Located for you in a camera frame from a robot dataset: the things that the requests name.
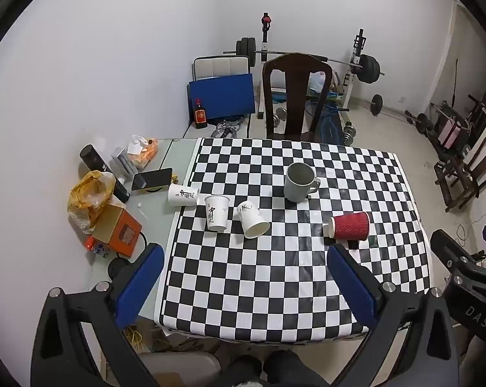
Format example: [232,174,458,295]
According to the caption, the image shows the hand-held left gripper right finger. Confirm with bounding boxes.
[327,243,462,387]

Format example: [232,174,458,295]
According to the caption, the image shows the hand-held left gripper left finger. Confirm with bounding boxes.
[30,243,165,387]

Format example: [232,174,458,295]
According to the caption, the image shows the red ribbed paper cup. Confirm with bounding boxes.
[322,211,371,241]

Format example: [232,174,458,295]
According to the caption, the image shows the white printed paper cup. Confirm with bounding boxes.
[236,200,271,240]
[204,194,231,233]
[168,183,199,207]

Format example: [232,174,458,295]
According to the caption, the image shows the black round disc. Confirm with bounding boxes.
[107,257,133,281]

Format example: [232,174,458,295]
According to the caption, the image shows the orange blue small packet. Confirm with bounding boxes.
[84,236,111,257]

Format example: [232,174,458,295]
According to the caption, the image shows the orange cardboard box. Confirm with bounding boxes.
[90,203,143,258]

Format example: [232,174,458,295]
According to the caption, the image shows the black white checkered tablecloth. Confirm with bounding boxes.
[154,137,434,346]

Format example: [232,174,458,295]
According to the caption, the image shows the brown wooden chair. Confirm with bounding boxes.
[443,135,486,213]

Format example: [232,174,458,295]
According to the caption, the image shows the yellow plastic bag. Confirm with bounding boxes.
[67,170,117,235]

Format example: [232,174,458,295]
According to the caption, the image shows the person's dark trousers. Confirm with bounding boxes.
[221,350,332,387]

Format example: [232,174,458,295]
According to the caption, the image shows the black smartphone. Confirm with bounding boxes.
[131,167,174,191]

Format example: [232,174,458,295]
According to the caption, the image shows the grey ceramic mug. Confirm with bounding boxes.
[283,162,322,203]

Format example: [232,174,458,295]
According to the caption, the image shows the silver grey box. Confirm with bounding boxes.
[110,147,138,176]

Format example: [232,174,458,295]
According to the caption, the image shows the black floor barbell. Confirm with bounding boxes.
[404,109,434,136]

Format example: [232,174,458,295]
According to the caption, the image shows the orange tissue pack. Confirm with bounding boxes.
[126,134,160,170]

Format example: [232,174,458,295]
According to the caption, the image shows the black exercise machine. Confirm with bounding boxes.
[428,94,486,158]

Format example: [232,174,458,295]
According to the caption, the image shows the large black cylinder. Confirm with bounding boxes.
[79,144,109,172]

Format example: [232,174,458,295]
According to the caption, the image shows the chrome dumbbell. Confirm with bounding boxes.
[271,107,289,128]
[342,123,359,146]

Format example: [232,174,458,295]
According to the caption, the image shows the brown glass bottle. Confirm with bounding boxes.
[193,99,210,130]

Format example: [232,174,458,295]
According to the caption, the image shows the chrome weight plates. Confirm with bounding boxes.
[211,115,244,140]

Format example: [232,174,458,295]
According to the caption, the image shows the white weight rack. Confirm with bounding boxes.
[256,12,369,126]

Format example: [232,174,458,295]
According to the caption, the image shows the black plated barbell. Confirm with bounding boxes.
[222,36,386,85]

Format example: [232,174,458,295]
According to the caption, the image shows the blue flat board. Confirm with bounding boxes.
[187,73,256,121]

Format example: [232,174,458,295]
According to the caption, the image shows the clear plastic bag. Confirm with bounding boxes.
[307,70,334,98]

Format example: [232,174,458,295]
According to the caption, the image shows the dark wooden dining chair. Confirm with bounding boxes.
[262,52,333,143]

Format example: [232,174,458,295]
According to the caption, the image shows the white padded chair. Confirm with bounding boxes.
[192,55,252,82]

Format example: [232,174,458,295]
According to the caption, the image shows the yellow cable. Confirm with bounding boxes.
[124,324,152,353]

